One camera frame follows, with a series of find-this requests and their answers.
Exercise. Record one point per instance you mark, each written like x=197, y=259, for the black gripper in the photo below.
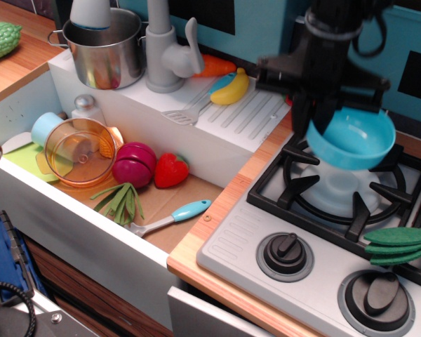
x=319, y=69

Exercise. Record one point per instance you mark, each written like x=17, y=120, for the blue plastic bowl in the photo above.
x=354, y=139

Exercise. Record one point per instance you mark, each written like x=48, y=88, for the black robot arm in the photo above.
x=342, y=21

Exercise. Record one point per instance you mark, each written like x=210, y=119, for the red toy pepper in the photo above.
x=288, y=100

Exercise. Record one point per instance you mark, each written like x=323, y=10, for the yellow toy banana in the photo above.
x=233, y=91

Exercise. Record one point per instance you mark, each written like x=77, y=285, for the black stove grate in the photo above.
x=342, y=206

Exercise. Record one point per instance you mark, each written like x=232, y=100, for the orange toy carrot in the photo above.
x=215, y=66

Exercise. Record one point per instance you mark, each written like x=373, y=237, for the grey toy spatula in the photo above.
x=190, y=115

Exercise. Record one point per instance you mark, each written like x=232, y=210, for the left black stove knob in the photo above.
x=285, y=257

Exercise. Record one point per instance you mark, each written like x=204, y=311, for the black stove knob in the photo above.
x=285, y=257
x=376, y=304

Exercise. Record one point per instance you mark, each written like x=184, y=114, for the grey toy faucet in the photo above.
x=168, y=62

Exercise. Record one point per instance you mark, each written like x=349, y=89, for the red toy strawberry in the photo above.
x=170, y=170

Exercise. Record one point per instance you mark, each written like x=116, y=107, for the green felt vegetable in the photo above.
x=393, y=246

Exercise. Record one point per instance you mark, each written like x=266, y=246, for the grey toy stove top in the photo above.
x=230, y=253

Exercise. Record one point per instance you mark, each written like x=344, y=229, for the magenta toy fruit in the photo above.
x=135, y=164

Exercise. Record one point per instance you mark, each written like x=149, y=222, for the right black stove knob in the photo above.
x=376, y=304

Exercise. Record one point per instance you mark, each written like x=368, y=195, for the stainless steel pot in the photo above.
x=111, y=58

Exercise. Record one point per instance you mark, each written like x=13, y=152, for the yellow toy corn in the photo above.
x=106, y=144

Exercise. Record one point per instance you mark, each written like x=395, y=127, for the green felt leaves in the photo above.
x=120, y=203

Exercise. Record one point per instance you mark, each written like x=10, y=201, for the white salt shaker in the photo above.
x=85, y=107

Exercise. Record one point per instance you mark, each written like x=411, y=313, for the white blue bottle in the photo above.
x=91, y=14

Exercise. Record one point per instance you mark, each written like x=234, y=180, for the transparent orange plastic pot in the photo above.
x=72, y=152

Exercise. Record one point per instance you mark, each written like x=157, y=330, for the light blue toy cup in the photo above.
x=43, y=126

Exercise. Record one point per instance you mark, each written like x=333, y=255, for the green cutting board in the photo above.
x=31, y=158

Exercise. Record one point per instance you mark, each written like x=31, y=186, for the green toy bitter gourd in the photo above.
x=10, y=35

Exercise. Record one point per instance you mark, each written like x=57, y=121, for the blue handled toy utensil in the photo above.
x=183, y=213

